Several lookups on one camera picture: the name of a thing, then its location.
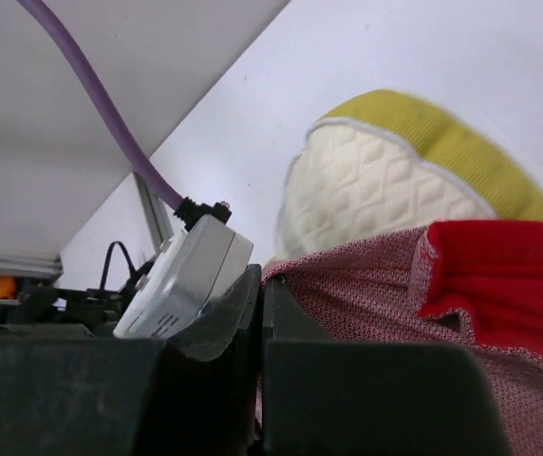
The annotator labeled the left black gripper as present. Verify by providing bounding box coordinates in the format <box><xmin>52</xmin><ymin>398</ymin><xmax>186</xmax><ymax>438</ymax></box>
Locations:
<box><xmin>0</xmin><ymin>240</ymin><xmax>155</xmax><ymax>337</ymax></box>

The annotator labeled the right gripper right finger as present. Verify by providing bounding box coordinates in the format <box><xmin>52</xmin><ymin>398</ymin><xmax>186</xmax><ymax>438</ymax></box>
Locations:
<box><xmin>259</xmin><ymin>277</ymin><xmax>339</xmax><ymax>456</ymax></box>

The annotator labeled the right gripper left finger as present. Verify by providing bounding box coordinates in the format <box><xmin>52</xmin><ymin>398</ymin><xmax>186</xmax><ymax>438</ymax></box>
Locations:
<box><xmin>136</xmin><ymin>265</ymin><xmax>262</xmax><ymax>455</ymax></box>

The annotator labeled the red printed pillowcase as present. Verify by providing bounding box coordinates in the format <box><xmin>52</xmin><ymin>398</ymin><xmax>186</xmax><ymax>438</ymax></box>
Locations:
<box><xmin>262</xmin><ymin>220</ymin><xmax>543</xmax><ymax>455</ymax></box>

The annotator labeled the cream memory foam pillow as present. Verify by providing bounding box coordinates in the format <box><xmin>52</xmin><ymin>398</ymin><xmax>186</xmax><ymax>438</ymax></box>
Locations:
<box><xmin>275</xmin><ymin>89</ymin><xmax>543</xmax><ymax>260</ymax></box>

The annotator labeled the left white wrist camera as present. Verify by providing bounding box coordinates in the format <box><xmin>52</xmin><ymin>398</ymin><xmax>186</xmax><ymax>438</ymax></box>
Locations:
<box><xmin>113</xmin><ymin>199</ymin><xmax>253</xmax><ymax>339</ymax></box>

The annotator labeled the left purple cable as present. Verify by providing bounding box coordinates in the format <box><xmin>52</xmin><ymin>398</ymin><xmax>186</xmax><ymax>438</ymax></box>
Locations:
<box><xmin>17</xmin><ymin>0</ymin><xmax>187</xmax><ymax>210</ymax></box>

